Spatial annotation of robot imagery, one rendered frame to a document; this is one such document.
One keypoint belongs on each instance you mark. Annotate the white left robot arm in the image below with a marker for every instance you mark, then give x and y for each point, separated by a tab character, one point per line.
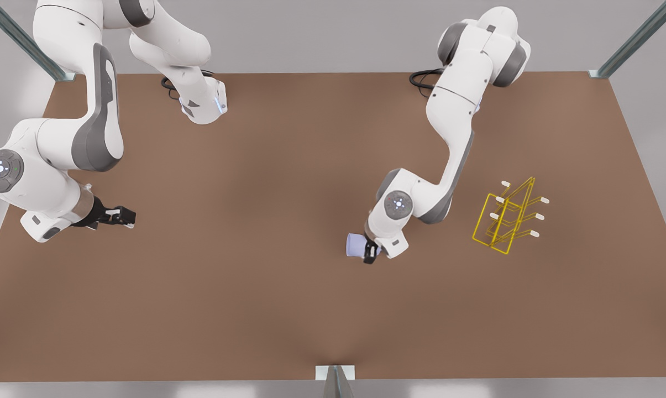
460	99

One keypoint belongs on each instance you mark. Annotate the pale lavender cup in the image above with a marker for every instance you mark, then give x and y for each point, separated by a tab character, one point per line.
355	245

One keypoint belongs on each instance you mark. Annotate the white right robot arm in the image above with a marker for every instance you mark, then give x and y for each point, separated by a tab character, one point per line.
62	143

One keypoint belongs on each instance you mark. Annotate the silver frame post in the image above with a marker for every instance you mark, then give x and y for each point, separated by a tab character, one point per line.
634	41
26	38
335	381

